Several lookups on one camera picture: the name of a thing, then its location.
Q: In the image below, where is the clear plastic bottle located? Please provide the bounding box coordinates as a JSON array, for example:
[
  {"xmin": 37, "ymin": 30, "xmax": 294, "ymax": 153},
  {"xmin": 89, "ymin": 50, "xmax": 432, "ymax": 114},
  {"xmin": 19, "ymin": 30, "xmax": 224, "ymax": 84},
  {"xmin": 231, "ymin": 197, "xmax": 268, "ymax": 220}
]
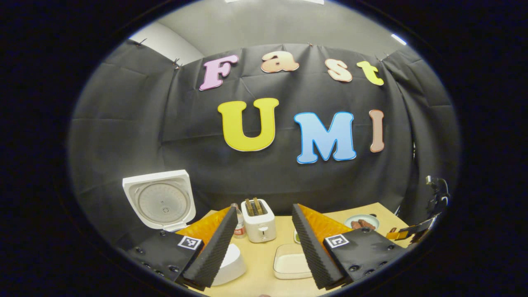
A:
[{"xmin": 231, "ymin": 203, "xmax": 247, "ymax": 239}]

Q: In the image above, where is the white rectangular rice box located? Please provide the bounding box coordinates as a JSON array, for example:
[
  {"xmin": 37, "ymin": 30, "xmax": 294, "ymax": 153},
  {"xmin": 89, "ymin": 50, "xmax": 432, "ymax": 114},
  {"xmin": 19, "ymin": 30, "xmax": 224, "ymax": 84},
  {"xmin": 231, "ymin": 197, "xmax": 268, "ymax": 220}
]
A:
[{"xmin": 273, "ymin": 243, "xmax": 313, "ymax": 280}]

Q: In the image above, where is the pale green plate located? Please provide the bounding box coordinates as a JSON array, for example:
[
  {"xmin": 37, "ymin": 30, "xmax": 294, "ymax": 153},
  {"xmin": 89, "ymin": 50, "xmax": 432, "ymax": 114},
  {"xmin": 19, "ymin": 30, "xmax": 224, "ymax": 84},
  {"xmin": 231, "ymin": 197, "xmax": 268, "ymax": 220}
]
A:
[{"xmin": 344, "ymin": 214, "xmax": 380, "ymax": 231}]

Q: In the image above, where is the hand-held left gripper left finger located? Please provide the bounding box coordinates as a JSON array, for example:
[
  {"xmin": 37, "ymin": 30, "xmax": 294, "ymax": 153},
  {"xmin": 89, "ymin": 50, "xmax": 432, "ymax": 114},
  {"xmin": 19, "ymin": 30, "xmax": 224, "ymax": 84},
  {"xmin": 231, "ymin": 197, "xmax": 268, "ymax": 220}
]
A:
[{"xmin": 123, "ymin": 206, "xmax": 239, "ymax": 289}]

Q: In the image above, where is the black backdrop cloth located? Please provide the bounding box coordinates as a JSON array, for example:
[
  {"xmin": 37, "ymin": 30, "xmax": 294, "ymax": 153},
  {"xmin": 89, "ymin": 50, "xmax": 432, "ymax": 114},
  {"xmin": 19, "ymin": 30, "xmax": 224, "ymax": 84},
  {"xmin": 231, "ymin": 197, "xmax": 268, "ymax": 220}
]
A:
[{"xmin": 68, "ymin": 39, "xmax": 460, "ymax": 244}]

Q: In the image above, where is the white rice cooker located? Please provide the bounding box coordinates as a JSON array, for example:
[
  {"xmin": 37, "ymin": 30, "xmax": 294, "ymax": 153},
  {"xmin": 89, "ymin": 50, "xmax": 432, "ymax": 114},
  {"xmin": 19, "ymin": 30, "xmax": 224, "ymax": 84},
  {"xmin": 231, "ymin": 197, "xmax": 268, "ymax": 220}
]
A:
[{"xmin": 122, "ymin": 170, "xmax": 248, "ymax": 286}]

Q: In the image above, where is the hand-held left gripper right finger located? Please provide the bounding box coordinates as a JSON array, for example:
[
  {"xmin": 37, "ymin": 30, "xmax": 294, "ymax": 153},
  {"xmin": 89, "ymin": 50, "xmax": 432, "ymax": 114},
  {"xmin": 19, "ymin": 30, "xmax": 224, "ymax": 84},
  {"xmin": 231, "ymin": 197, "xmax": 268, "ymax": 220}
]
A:
[{"xmin": 292, "ymin": 203, "xmax": 410, "ymax": 290}]

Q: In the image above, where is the white toaster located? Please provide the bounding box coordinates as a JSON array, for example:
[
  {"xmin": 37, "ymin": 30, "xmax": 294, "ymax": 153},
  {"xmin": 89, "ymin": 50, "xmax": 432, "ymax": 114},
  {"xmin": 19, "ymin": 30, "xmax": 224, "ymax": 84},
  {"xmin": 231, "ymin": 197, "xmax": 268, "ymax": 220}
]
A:
[{"xmin": 241, "ymin": 199, "xmax": 276, "ymax": 243}]

